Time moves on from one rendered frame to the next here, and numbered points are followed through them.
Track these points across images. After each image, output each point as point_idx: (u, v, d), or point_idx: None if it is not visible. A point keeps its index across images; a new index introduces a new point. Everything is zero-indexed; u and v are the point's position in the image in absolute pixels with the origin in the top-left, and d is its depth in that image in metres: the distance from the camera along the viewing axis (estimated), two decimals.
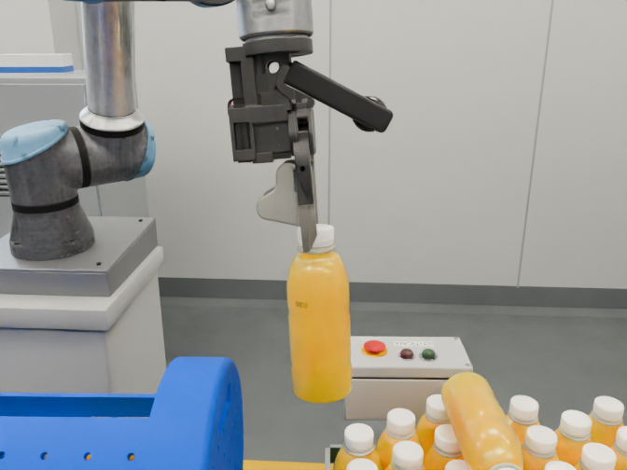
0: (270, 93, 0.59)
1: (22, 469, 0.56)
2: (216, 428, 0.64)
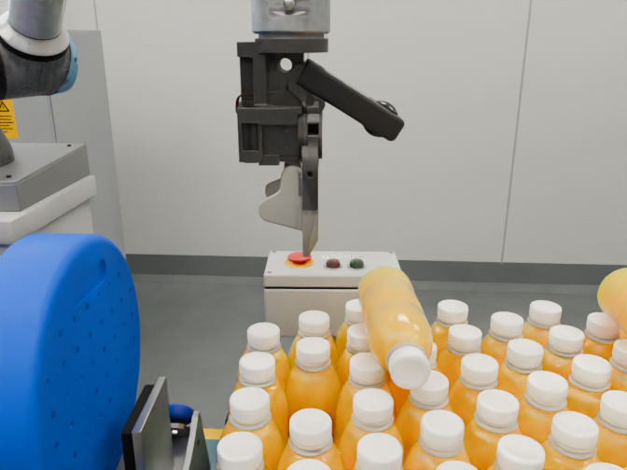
0: (280, 92, 0.57)
1: None
2: (75, 298, 0.56)
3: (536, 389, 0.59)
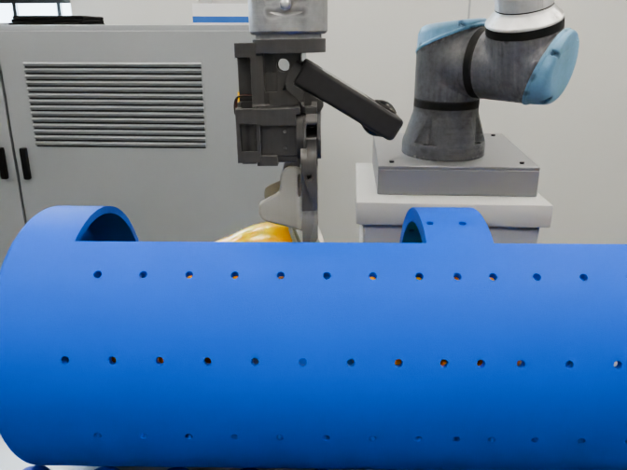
0: (278, 93, 0.57)
1: None
2: None
3: None
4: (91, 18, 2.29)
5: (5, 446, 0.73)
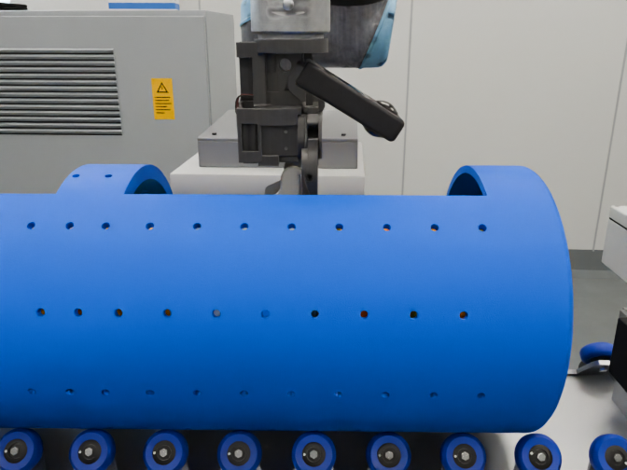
0: (280, 93, 0.56)
1: (367, 239, 0.52)
2: None
3: None
4: (11, 5, 2.28)
5: None
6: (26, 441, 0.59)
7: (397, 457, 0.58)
